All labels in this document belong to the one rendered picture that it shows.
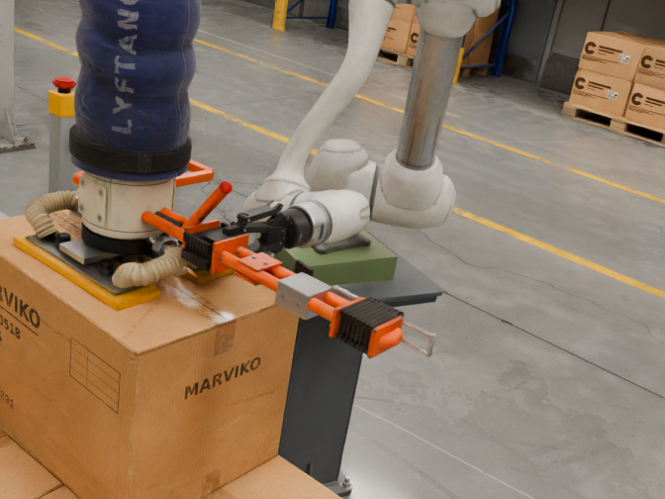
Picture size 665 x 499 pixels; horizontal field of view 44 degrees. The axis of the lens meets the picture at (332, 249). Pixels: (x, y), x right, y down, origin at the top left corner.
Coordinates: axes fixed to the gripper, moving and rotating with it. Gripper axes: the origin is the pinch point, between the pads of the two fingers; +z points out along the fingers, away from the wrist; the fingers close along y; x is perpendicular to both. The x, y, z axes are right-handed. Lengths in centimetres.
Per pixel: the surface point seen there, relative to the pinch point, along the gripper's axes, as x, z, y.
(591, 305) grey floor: 17, -291, 104
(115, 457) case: 0.5, 20.0, 36.7
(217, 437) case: -4.5, -0.4, 38.6
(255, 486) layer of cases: -9, -10, 53
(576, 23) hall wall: 290, -851, 17
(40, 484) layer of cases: 19, 23, 53
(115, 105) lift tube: 20.9, 8.9, -21.1
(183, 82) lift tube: 16.4, -2.3, -25.7
